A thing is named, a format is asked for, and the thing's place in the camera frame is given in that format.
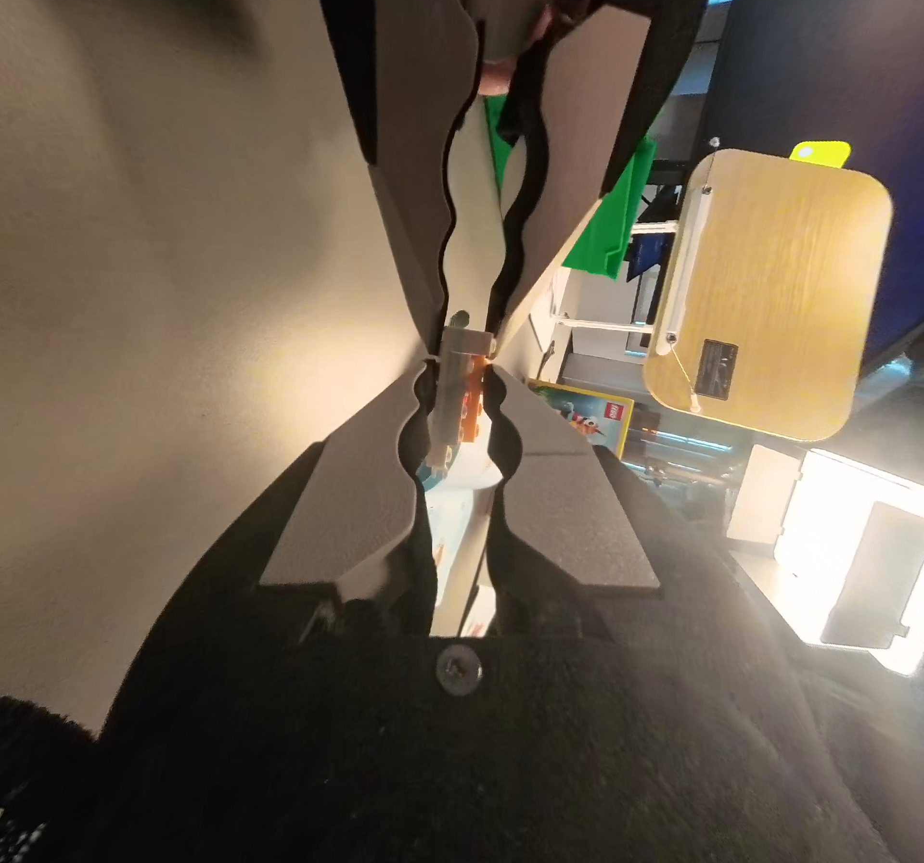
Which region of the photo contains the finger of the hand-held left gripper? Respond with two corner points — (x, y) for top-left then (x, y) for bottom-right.
(487, 3), (656, 360)
(370, 0), (483, 360)

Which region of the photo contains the yellow lego set box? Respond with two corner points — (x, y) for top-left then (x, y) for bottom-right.
(527, 378), (636, 460)

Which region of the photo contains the white studio light panel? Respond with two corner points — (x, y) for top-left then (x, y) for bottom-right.
(725, 444), (924, 676)

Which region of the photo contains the light blue instruction booklet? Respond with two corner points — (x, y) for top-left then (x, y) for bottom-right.
(415, 444), (506, 636)

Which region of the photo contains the neon yellow tag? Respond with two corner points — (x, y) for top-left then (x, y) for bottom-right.
(789, 141), (853, 170)

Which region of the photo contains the person's left hand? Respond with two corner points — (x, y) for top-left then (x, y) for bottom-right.
(476, 6), (563, 98)

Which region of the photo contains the dark blue partition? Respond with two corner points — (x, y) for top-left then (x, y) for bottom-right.
(711, 0), (924, 373)

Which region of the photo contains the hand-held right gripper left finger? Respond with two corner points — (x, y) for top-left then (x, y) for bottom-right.
(258, 361), (440, 603)

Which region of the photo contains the orange arch lego brick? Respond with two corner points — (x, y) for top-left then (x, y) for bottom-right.
(462, 354), (489, 443)

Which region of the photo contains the green plastic bin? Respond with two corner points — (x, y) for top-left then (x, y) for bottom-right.
(484, 94), (658, 279)

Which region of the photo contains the white and orange Lego assembly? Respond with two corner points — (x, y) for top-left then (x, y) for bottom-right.
(426, 311), (499, 478)

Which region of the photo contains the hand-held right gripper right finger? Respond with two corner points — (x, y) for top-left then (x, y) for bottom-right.
(481, 365), (663, 597)

